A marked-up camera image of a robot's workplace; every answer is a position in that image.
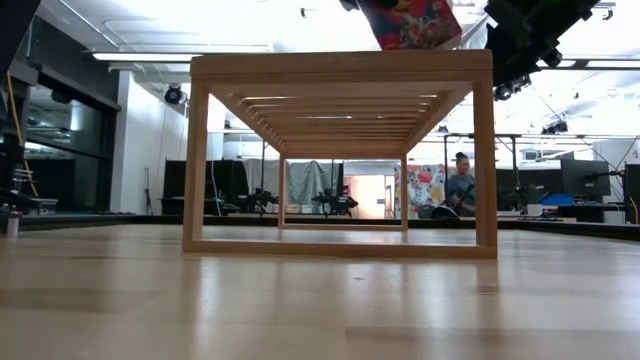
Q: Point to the black round spotlight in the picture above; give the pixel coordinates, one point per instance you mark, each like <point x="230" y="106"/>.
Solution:
<point x="173" y="95"/>

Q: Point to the black track light cluster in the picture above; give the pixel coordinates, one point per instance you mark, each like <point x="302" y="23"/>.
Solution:
<point x="556" y="127"/>
<point x="510" y="89"/>

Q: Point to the wooden slatted shelf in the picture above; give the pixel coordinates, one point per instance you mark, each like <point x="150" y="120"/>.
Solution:
<point x="340" y="65"/>

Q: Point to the grey cloth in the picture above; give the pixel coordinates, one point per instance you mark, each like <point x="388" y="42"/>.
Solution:
<point x="310" y="180"/>

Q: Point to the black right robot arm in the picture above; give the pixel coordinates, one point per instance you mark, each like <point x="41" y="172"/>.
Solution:
<point x="575" y="12"/>

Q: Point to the white cup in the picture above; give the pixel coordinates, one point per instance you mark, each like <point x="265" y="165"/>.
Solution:
<point x="535" y="209"/>

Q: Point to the black monitor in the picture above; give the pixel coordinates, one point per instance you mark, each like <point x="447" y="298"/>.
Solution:
<point x="585" y="177"/>

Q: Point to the red Froot Loops cereal box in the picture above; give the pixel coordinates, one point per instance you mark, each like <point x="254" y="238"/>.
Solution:
<point x="410" y="25"/>

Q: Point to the black aluminium table frame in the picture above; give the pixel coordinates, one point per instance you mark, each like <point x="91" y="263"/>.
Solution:
<point x="75" y="220"/>

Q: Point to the long ceiling light strip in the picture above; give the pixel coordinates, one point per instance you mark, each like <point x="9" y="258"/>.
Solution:
<point x="145" y="57"/>

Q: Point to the black background robot arm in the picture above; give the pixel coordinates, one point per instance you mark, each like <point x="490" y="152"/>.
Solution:
<point x="260" y="200"/>
<point x="335" y="202"/>

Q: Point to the small white post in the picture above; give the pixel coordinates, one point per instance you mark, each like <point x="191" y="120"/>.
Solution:
<point x="12" y="226"/>

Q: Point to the person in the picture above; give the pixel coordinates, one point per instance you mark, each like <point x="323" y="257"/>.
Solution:
<point x="461" y="185"/>

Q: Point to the blue box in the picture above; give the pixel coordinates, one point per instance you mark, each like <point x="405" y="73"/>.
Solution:
<point x="557" y="199"/>

